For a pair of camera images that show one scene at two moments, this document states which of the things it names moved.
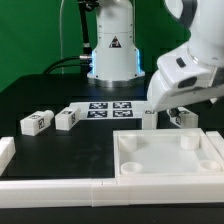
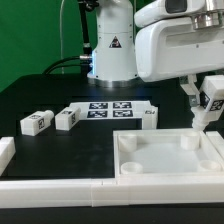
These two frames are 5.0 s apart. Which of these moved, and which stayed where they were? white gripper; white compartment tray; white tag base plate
Moved: white gripper
Stayed: white compartment tray; white tag base plate
